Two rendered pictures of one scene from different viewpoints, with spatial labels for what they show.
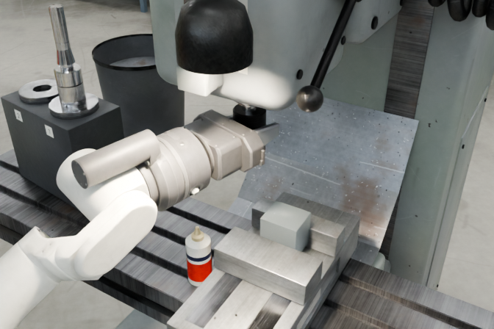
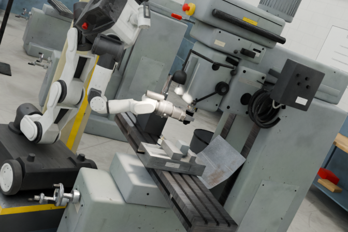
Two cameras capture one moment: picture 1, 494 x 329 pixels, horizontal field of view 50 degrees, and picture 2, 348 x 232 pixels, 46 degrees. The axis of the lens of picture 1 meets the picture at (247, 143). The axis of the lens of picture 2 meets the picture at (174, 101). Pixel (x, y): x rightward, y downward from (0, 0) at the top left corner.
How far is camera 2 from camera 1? 1.62 m
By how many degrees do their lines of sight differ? 32
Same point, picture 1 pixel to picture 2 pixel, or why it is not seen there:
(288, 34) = (196, 88)
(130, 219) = (148, 105)
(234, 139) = (180, 111)
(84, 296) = not seen: hidden behind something
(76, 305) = not seen: hidden behind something
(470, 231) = not seen: outside the picture
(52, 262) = (131, 103)
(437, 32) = (260, 132)
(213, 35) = (177, 75)
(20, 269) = (126, 101)
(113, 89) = (192, 147)
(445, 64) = (258, 143)
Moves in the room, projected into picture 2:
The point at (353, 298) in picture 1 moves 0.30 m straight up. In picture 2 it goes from (187, 177) to (209, 126)
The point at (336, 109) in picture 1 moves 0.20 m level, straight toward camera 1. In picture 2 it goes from (229, 147) to (209, 147)
